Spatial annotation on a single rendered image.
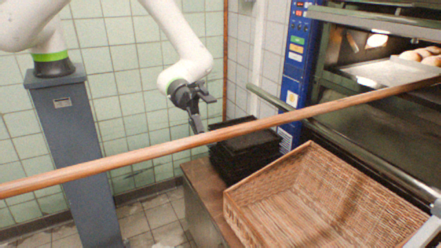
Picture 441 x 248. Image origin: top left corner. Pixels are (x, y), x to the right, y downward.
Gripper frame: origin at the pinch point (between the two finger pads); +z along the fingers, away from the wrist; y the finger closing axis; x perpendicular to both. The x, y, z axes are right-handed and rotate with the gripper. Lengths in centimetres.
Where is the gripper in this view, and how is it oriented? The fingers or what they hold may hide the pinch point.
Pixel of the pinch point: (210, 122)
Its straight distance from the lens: 78.4
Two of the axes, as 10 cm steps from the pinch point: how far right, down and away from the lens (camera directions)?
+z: 4.4, 4.4, -7.8
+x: -9.0, 2.1, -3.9
